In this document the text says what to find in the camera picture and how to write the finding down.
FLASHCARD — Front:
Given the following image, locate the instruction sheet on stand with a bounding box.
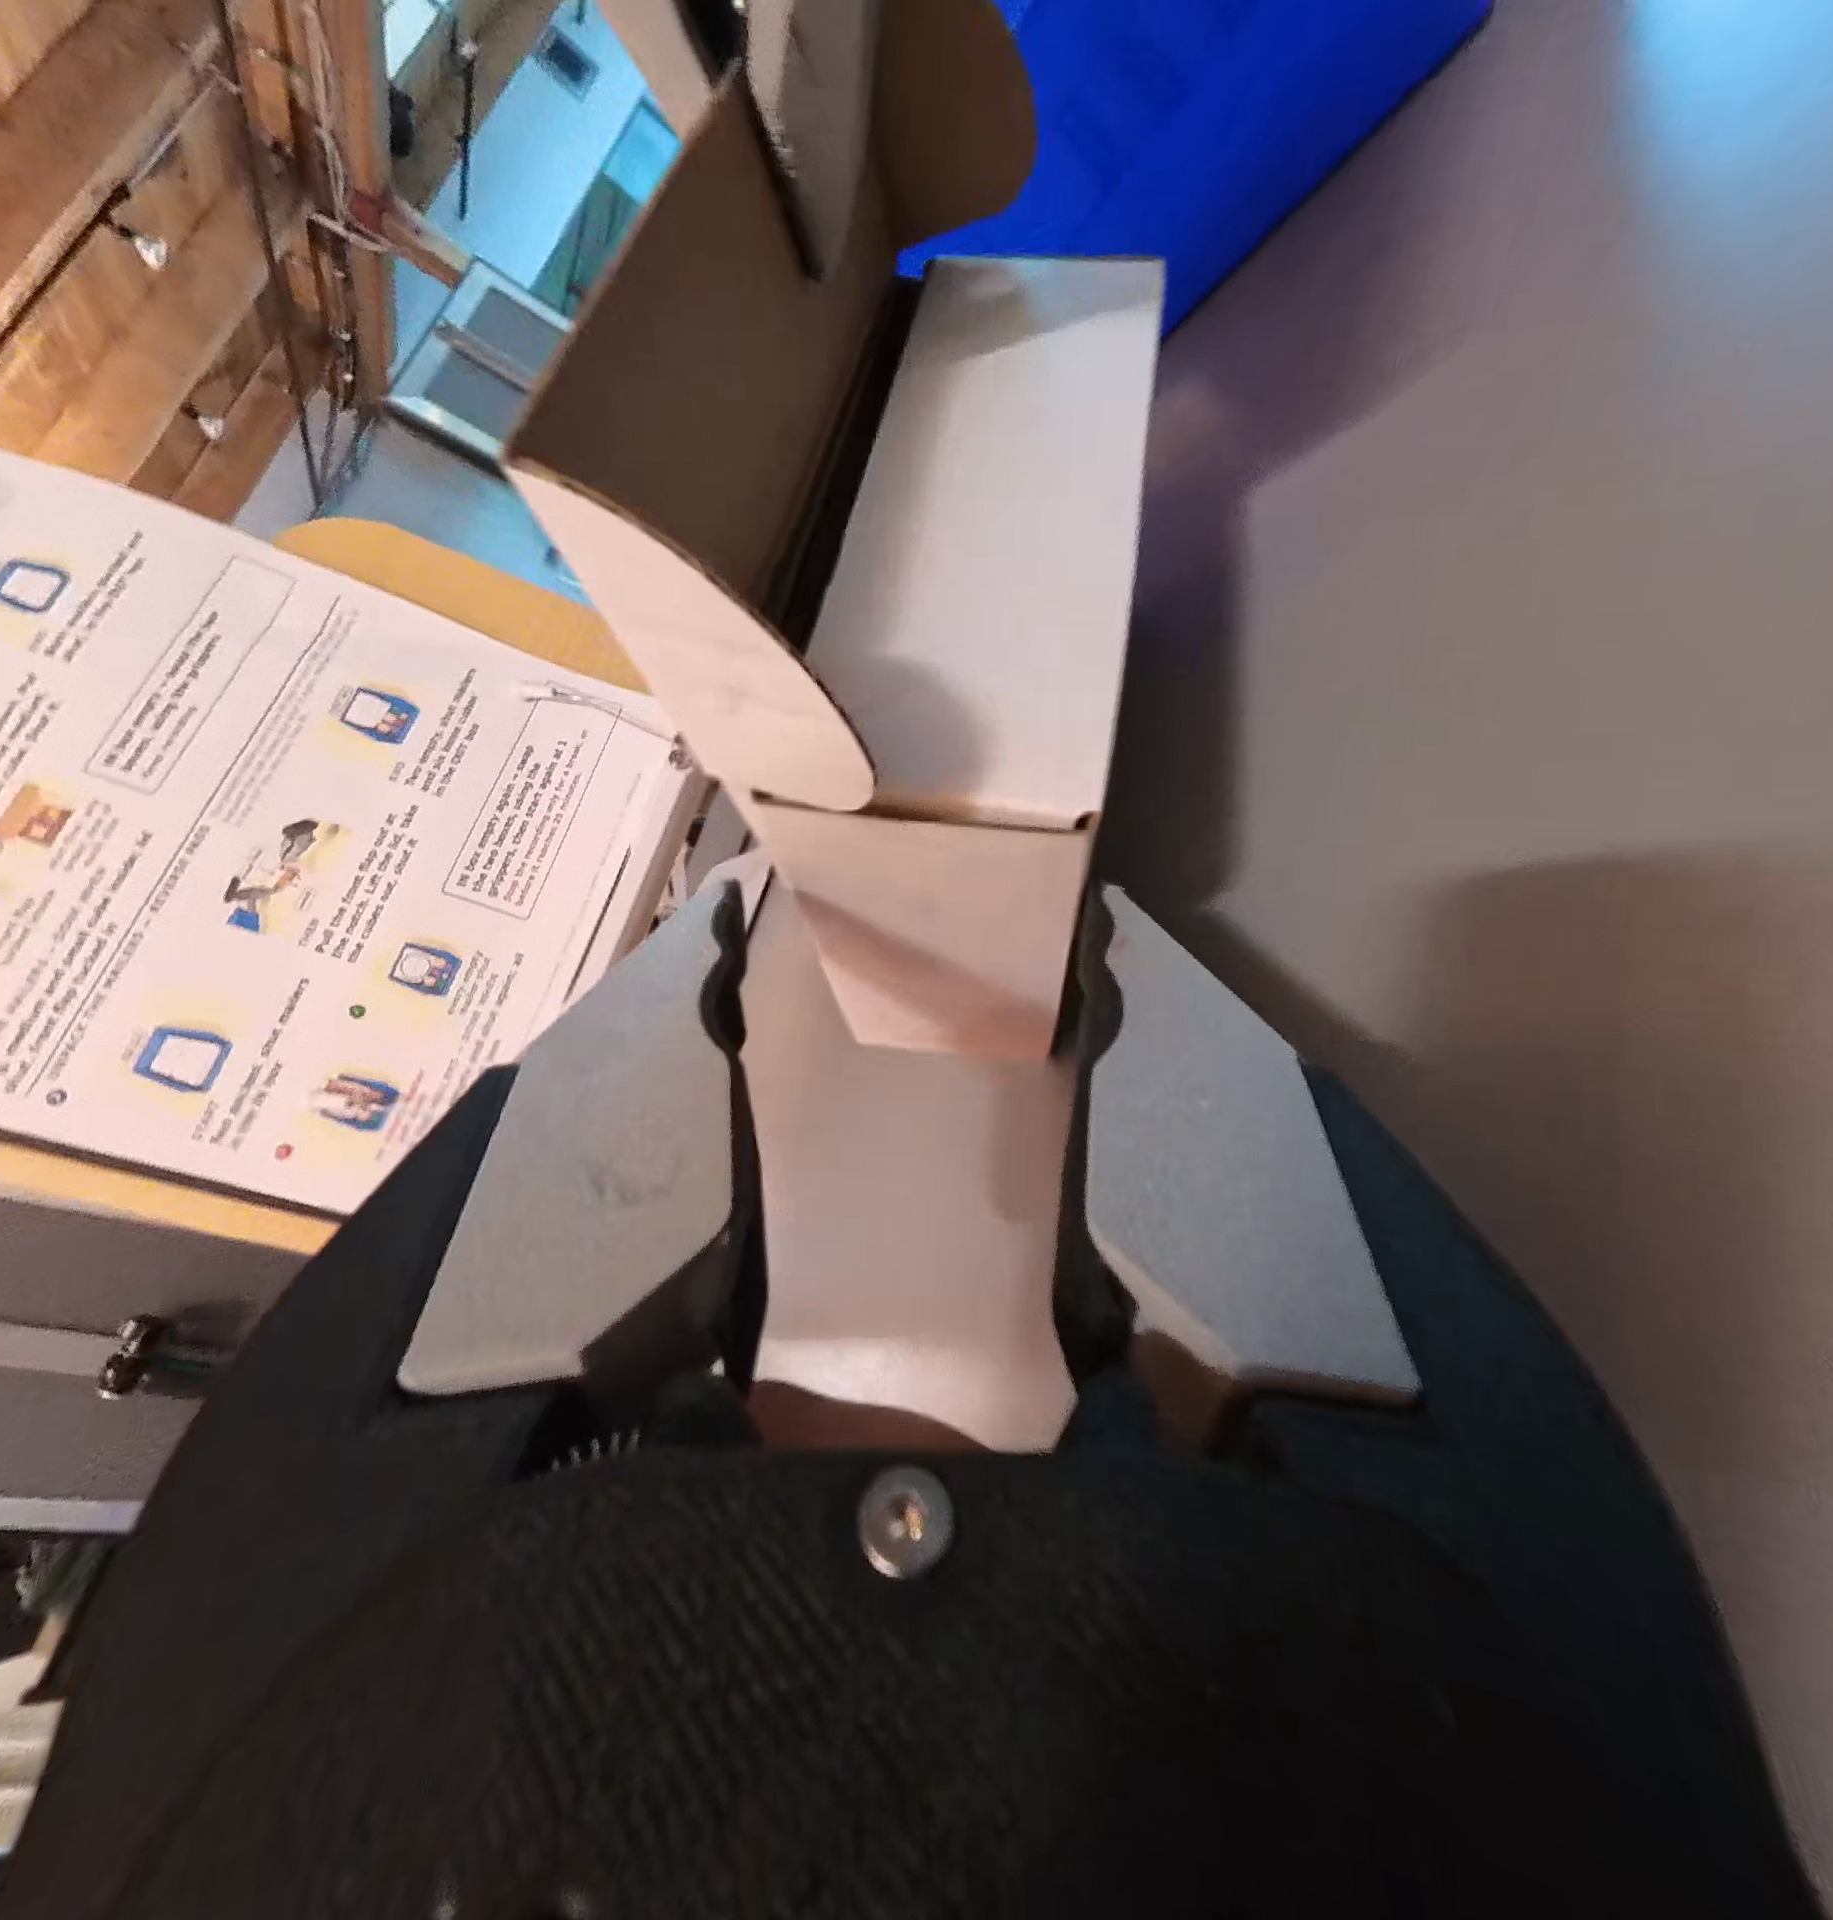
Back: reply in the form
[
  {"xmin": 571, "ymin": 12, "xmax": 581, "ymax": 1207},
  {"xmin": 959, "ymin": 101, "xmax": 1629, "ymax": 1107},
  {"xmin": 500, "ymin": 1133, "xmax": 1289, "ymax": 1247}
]
[{"xmin": 0, "ymin": 517, "xmax": 708, "ymax": 1259}]

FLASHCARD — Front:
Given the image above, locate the metal wire sheet clip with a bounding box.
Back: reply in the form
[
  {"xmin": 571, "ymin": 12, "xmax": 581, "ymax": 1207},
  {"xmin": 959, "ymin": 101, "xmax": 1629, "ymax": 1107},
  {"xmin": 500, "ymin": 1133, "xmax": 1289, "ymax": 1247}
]
[{"xmin": 520, "ymin": 678, "xmax": 693, "ymax": 770}]

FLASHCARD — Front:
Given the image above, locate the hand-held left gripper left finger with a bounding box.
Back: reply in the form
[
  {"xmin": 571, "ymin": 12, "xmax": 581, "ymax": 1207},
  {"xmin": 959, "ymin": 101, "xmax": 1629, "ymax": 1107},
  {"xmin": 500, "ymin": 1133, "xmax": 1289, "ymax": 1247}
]
[{"xmin": 399, "ymin": 878, "xmax": 774, "ymax": 1397}]

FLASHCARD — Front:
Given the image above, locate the printed instruction sheet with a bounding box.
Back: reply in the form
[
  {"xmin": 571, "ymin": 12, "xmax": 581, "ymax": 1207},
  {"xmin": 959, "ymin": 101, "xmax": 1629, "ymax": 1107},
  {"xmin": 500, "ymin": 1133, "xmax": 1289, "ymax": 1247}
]
[{"xmin": 0, "ymin": 442, "xmax": 708, "ymax": 1217}]

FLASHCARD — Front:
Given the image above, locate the white cardboard mailer box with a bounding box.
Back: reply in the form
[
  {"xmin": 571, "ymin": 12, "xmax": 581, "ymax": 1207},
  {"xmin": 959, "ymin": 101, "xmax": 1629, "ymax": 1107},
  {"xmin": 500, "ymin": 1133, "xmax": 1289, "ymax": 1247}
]
[{"xmin": 504, "ymin": 0, "xmax": 1170, "ymax": 1064}]

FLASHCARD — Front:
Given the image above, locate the dark monitor with pale frame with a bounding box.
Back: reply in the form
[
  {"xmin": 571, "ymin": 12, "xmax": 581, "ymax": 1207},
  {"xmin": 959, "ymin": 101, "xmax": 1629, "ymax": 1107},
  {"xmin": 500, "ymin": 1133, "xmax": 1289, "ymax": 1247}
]
[{"xmin": 0, "ymin": 1191, "xmax": 326, "ymax": 1535}]

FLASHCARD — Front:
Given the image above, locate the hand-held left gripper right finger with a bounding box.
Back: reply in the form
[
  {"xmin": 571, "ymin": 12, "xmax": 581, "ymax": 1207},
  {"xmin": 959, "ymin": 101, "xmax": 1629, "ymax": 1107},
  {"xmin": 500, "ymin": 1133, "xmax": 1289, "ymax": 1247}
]
[{"xmin": 1056, "ymin": 885, "xmax": 1422, "ymax": 1449}]

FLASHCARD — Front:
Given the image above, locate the blue plastic bin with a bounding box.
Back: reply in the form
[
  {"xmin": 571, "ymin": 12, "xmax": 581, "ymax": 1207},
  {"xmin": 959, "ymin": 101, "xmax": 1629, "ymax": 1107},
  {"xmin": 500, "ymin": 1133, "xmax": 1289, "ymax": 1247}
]
[{"xmin": 991, "ymin": 0, "xmax": 1503, "ymax": 338}]

